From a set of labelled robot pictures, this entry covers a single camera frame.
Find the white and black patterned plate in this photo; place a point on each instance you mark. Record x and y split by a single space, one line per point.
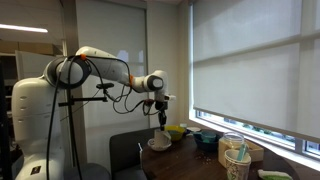
159 147

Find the pale kitchen sponge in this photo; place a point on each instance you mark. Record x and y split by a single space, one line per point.
275 175

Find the light wooden box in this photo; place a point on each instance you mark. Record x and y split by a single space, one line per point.
255 151

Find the patterned paper cup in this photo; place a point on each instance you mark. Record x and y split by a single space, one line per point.
236 168

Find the glass jar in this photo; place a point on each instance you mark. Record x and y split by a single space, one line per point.
233 140

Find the large white roller blind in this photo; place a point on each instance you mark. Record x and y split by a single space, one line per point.
253 66

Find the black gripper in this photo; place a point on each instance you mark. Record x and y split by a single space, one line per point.
161 108

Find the yellow bowl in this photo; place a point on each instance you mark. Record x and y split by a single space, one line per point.
176 136

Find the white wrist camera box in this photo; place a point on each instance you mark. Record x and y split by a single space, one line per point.
170 97

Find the teal plastic spoon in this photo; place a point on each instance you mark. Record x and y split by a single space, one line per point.
242 151

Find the ceiling strip light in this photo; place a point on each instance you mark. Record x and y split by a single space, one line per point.
23 28

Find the grey cushioned seat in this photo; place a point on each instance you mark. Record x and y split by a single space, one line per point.
88 172

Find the dark teal bowl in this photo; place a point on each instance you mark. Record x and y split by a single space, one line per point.
206 146

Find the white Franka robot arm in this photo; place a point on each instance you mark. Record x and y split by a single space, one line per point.
36 116

